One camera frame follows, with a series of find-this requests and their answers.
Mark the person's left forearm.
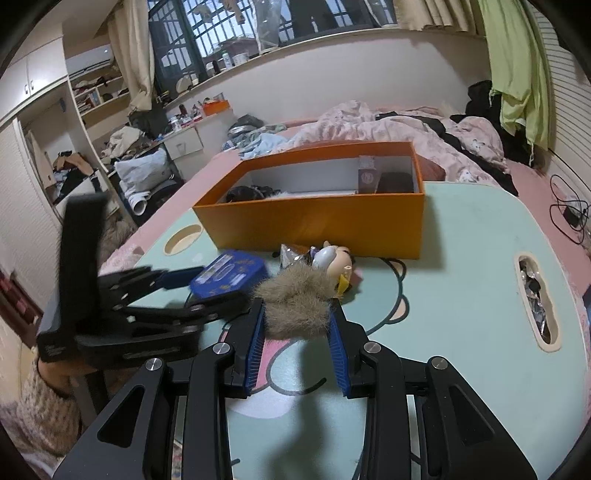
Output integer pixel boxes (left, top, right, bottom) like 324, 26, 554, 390
0, 364, 86, 462

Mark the mint cartoon-print desktop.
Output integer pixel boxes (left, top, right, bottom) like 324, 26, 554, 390
99, 180, 589, 480

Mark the black case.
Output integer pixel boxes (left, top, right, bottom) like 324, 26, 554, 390
376, 171, 416, 193

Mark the small doll figurine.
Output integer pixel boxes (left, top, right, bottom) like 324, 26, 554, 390
310, 240, 358, 294

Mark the blue tin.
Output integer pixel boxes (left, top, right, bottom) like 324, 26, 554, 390
189, 250, 269, 300

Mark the person's left hand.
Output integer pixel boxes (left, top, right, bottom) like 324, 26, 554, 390
37, 359, 100, 398

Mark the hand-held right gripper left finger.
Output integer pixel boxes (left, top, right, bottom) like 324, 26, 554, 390
52, 298, 266, 480

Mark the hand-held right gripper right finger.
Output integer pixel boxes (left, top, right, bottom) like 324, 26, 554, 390
327, 302, 539, 480

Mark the black charger cable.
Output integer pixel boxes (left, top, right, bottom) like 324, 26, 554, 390
549, 174, 591, 243

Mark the orange cardboard box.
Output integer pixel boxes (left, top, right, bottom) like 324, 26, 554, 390
192, 141, 426, 260

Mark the pink quilt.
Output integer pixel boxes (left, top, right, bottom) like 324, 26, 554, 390
281, 100, 509, 185

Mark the brown carton box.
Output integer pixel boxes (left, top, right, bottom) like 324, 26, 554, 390
357, 156, 382, 195

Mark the barred window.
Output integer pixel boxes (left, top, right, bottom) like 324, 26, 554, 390
148, 0, 398, 95

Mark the green hanging cloth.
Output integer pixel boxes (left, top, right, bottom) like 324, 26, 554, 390
478, 0, 555, 151

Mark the white air conditioner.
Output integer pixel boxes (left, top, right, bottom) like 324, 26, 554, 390
65, 44, 115, 77

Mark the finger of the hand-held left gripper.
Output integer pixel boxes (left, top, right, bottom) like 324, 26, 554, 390
113, 290, 252, 335
98, 265, 206, 305

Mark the cluttered wall shelf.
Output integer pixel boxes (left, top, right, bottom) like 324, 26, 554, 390
69, 69, 132, 134

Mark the beige curtain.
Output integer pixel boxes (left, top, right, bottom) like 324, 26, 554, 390
392, 0, 485, 38
108, 0, 155, 112

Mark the black wall screen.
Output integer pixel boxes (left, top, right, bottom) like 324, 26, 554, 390
549, 0, 591, 51

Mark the black clothing pile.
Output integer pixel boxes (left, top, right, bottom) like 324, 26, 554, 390
464, 80, 536, 162

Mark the fluffy fur scrunchie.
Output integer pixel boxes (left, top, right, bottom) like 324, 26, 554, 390
252, 268, 342, 340

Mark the beige clothing pile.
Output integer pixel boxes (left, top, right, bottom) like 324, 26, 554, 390
102, 126, 146, 160

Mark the black bag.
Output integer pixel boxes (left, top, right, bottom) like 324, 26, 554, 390
129, 108, 169, 139

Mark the small silver packet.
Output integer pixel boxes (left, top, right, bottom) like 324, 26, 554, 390
279, 242, 315, 268

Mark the white drawer cabinet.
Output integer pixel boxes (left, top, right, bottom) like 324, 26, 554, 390
164, 126, 204, 160

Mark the white pillow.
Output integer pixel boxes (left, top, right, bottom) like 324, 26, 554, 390
113, 148, 174, 197

